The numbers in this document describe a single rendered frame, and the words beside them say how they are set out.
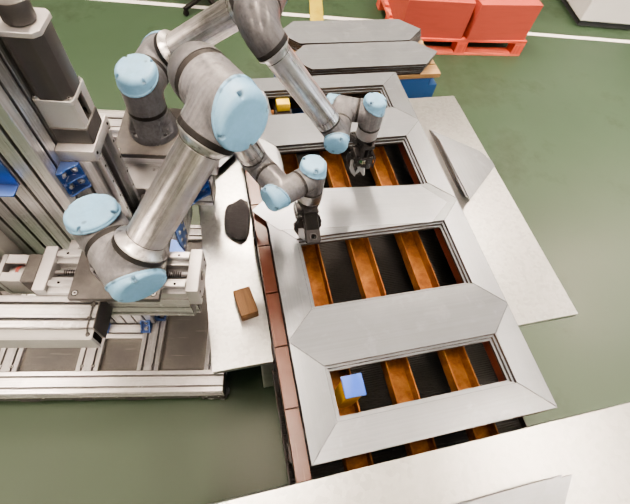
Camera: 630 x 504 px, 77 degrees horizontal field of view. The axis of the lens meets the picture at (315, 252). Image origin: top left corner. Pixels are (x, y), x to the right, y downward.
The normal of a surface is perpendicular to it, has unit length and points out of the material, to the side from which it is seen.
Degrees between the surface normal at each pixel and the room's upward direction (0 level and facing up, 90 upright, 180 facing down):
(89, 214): 7
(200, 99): 48
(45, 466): 0
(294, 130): 0
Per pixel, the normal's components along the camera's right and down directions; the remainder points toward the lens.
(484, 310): 0.10, -0.51
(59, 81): 0.73, 0.62
